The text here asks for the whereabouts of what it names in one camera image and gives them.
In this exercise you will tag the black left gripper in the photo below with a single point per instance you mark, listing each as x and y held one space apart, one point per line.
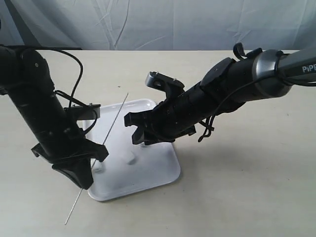
61 141

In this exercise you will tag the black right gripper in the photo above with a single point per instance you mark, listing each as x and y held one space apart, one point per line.
174 117

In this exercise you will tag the white marshmallow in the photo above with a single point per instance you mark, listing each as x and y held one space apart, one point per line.
130 158
97 166

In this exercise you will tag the thin metal skewer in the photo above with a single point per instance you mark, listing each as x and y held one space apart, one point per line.
106 137

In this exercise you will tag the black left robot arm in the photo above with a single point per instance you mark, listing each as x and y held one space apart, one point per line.
25 75

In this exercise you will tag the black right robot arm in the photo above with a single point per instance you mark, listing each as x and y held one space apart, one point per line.
249 76

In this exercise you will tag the white rectangular plastic tray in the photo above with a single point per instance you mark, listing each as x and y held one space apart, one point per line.
155 166

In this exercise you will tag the grey wrinkled backdrop cloth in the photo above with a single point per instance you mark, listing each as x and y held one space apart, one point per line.
159 24

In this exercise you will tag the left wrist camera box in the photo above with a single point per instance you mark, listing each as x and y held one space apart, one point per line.
91 112

